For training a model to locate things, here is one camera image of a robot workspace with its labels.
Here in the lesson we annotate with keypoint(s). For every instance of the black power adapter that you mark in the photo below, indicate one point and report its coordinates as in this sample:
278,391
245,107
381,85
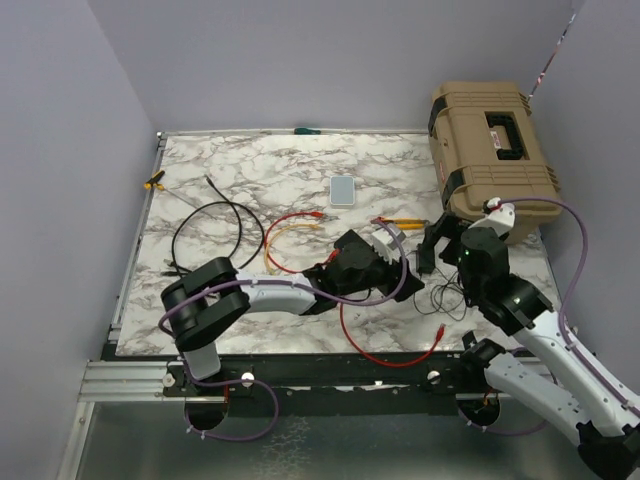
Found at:
425,263

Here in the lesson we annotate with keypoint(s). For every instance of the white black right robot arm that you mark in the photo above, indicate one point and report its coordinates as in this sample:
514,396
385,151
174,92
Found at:
586,402

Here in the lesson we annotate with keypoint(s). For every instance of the green screwdriver at wall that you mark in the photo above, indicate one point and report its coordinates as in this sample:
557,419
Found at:
306,131

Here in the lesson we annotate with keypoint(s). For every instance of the white small router box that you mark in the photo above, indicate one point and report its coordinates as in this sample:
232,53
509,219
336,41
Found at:
342,191

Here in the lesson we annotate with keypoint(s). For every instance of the yellow black screwdriver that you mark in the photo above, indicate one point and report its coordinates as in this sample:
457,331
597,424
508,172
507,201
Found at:
155,183

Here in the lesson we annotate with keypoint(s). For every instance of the aluminium frame rail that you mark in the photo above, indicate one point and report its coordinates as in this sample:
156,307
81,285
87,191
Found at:
107,380

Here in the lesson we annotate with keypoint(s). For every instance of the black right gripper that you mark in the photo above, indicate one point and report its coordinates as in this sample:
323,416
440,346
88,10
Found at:
447,224

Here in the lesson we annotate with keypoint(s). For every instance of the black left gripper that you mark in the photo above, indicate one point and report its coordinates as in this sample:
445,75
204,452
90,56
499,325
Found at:
392,274

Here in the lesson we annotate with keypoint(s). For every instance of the yellow black utility knife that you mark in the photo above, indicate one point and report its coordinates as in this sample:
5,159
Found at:
406,224

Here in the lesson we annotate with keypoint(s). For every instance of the tan plastic tool case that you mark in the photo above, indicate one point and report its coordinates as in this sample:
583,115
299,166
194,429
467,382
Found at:
484,145

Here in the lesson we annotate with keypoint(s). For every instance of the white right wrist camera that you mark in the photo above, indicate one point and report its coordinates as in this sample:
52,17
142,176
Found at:
499,216

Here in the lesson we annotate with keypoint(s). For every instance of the black network switch box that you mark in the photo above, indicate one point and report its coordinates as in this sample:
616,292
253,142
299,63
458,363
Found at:
349,243

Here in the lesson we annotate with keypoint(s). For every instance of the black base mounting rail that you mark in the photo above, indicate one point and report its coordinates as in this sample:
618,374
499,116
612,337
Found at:
325,385

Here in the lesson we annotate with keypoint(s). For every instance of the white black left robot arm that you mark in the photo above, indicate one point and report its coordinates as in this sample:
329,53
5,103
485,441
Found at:
206,302

